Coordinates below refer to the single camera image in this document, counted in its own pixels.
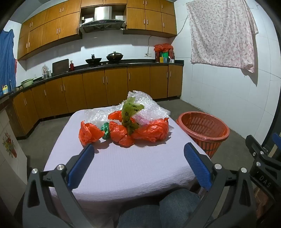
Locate wooden cabinets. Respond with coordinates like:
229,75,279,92
9,65,183,139
17,0,177,61

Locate red plastic basket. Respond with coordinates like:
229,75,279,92
176,111,230,159

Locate wooden lower cabinets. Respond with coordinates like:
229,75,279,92
9,65,183,139

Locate wooden slat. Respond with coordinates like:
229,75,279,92
270,143,280,159

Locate flower wall sticker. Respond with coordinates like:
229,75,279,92
2,131,17,158

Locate black wok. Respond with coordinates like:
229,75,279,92
85,54,102,65

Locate colourful counter containers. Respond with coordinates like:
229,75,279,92
155,51,175,63

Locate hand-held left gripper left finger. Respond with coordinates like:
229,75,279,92
22,143,99,228

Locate wooden upper cabinets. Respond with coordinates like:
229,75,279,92
17,0,177,61

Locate small green plastic bag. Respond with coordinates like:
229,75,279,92
100,122,112,139

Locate floral hanging bed sheet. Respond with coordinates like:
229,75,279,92
186,0,259,73

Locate person's jeans-clad legs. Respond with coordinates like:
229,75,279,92
119,189,201,228

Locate lilac covered table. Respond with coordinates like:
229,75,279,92
43,105,211,211

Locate olive green printed plastic bag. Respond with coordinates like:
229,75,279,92
121,96,145,135

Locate clear bubble wrap sheet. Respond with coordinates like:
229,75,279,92
84,90,171,126

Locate blue hanging cloth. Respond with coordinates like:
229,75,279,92
0,29,17,96

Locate brown cutting board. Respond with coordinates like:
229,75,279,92
52,59,69,75

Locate black kitchen countertop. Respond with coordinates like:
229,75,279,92
0,60,184,99

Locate steel range hood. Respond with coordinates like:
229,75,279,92
79,6,126,34

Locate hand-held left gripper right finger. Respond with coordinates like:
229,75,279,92
184,142,258,228

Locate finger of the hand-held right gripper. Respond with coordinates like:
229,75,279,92
272,132,281,147
245,135,271,161

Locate white power cable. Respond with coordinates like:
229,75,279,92
145,35,154,57

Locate black lidded pan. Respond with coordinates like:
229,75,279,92
106,51,124,62

